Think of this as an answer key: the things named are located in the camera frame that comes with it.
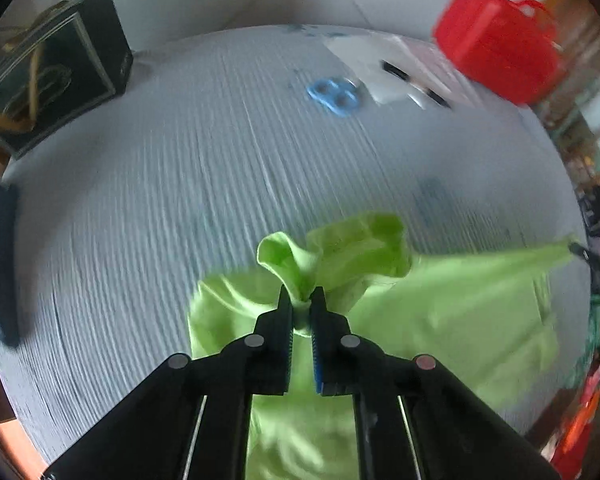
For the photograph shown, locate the black framed picture box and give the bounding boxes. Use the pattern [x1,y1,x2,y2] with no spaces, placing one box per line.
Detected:
[0,0,133,158]

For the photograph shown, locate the blue plastic ring holder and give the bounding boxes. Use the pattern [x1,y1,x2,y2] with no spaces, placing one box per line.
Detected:
[306,77,362,117]

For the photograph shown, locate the black pen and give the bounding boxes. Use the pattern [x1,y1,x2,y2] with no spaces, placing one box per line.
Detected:
[380,60,451,110]

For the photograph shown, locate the white paper sheets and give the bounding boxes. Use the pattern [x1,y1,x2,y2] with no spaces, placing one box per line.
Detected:
[325,32,484,108]

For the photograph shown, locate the red plastic basket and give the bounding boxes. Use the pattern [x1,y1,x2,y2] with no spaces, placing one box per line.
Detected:
[432,0,560,105]

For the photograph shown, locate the light blue bed sheet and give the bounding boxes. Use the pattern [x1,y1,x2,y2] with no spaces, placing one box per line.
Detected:
[0,26,584,460]

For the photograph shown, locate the lime green shirt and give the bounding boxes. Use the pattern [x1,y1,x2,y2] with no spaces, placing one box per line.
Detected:
[188,214,571,479]

